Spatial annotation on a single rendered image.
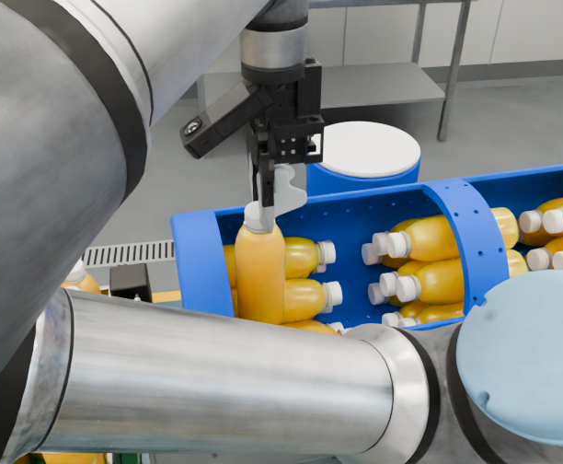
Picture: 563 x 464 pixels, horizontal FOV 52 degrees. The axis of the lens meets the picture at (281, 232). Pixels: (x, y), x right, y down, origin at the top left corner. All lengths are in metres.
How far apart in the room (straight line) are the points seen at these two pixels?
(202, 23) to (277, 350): 0.20
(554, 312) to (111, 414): 0.28
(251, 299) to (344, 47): 3.63
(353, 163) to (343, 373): 1.01
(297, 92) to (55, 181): 0.50
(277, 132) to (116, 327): 0.39
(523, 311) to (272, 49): 0.35
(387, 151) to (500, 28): 3.38
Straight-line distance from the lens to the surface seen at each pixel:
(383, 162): 1.39
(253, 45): 0.62
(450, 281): 0.91
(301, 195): 0.70
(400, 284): 0.91
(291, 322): 0.94
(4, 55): 0.18
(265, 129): 0.65
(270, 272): 0.77
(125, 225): 3.03
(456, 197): 0.91
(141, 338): 0.31
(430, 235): 0.91
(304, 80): 0.65
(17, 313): 0.19
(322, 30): 4.26
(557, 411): 0.39
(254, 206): 0.74
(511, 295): 0.44
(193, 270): 0.77
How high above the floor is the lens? 1.71
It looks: 37 degrees down
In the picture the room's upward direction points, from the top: straight up
